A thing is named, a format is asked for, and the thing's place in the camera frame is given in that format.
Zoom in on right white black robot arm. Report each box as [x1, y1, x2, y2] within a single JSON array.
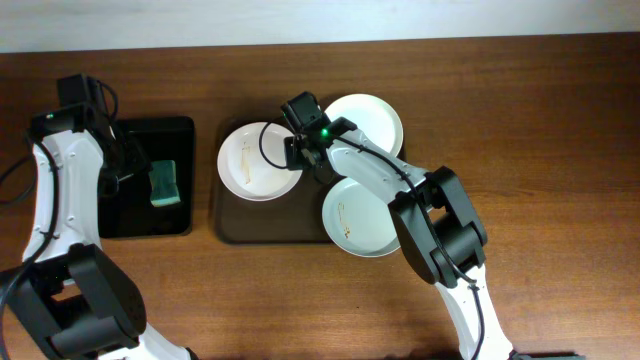
[[285, 116, 515, 359]]

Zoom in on white plate top dirty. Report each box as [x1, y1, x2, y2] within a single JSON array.
[[325, 94, 404, 156]]

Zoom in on white plate bottom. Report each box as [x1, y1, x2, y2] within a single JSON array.
[[321, 178, 400, 258]]

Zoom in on brown clear plastic tray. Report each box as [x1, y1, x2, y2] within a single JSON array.
[[213, 115, 407, 246]]

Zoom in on white plate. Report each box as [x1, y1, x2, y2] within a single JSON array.
[[217, 122, 302, 202], [325, 94, 404, 156], [321, 178, 400, 258]]

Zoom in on green yellow scrub sponge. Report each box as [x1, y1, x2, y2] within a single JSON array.
[[149, 160, 181, 208]]

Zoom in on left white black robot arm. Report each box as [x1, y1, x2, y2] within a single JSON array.
[[1, 110, 196, 359]]

